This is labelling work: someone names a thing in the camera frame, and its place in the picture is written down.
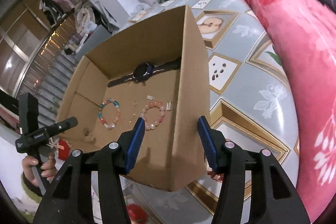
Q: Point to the brown cardboard box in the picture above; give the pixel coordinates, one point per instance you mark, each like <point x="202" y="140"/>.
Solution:
<point x="189" y="108"/>

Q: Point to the red floral blanket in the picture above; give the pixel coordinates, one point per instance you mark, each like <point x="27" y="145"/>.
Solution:
<point x="294" y="56"/>

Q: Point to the black purple smart watch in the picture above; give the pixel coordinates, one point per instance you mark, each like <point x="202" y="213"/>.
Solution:
<point x="143" y="71"/>

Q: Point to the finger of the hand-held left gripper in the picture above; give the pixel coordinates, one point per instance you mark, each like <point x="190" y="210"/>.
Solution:
<point x="63" y="125"/>

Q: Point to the brown sliding door wardrobe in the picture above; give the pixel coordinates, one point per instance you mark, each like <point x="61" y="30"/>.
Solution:
<point x="26" y="50"/>

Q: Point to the person's left hand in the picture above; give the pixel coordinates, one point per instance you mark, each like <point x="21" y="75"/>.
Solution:
<point x="50" y="169"/>

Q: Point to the pile of clothes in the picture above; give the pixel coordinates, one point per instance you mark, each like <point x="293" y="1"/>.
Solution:
<point x="86" y="16"/>

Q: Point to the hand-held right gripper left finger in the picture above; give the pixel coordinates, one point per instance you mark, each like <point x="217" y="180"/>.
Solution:
<point x="135" y="144"/>

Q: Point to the green fluffy cloth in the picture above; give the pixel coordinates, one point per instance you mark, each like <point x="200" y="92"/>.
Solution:
<point x="34" y="192"/>

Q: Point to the small silver clip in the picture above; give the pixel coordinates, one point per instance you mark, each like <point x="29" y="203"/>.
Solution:
<point x="168" y="105"/>

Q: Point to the hanging clothes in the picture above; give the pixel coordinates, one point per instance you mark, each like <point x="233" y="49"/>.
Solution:
<point x="55" y="3"/>

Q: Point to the red bag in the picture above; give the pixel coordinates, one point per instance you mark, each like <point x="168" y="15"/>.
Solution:
<point x="64" y="150"/>

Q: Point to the fruit print tablecloth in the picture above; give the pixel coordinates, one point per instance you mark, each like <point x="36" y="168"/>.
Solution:
<point x="236" y="37"/>

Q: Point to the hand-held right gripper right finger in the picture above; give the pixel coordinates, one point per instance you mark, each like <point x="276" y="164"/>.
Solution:
<point x="207" y="144"/>

